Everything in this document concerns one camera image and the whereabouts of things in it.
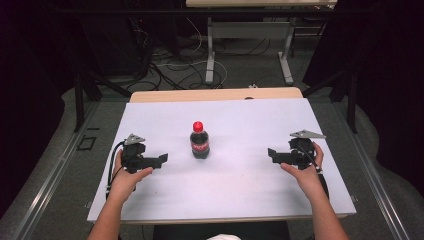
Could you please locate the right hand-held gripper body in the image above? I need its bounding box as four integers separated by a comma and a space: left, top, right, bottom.
282, 129, 327, 171

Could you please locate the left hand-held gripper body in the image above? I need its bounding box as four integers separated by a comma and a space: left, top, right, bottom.
120, 133, 158, 175

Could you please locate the dark cola bottle red label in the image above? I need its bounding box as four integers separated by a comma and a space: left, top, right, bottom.
189, 129, 211, 160

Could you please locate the person's left hand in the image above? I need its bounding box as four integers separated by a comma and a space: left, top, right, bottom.
108, 149, 155, 204

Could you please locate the person's right hand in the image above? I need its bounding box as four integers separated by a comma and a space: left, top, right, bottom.
280, 141, 326, 203

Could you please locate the white table cover board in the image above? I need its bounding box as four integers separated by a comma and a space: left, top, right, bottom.
87, 97, 357, 224

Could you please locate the black metal stand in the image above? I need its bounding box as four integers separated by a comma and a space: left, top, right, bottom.
301, 66, 360, 135
73, 64, 133, 133

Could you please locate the wooden table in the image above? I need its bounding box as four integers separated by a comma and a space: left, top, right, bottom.
87, 87, 349, 226

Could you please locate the person's dark clothing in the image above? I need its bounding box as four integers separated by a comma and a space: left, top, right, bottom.
151, 221, 292, 240

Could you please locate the dark curtain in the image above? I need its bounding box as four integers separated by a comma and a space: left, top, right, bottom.
0, 0, 81, 219
303, 0, 424, 196

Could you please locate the white desk with metal legs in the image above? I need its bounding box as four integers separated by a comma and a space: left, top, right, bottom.
185, 0, 338, 86

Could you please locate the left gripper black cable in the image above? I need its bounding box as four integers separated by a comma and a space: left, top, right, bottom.
105, 140, 126, 201

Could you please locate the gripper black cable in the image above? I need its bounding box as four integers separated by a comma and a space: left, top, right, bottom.
105, 140, 126, 201
299, 143, 331, 200

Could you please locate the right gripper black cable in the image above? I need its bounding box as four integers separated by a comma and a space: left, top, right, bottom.
299, 143, 331, 200

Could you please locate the aluminium floor rail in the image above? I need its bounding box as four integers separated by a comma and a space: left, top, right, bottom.
12, 101, 102, 240
332, 102, 412, 240

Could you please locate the black floor cable bundle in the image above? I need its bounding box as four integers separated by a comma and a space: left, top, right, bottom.
125, 18, 208, 92

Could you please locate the white floor cable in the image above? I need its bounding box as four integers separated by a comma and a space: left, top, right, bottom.
155, 59, 229, 88

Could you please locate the black cable under desk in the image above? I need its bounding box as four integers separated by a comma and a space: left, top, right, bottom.
213, 36, 272, 57

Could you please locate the thin white hanging cable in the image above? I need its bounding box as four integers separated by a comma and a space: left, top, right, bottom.
185, 16, 204, 54

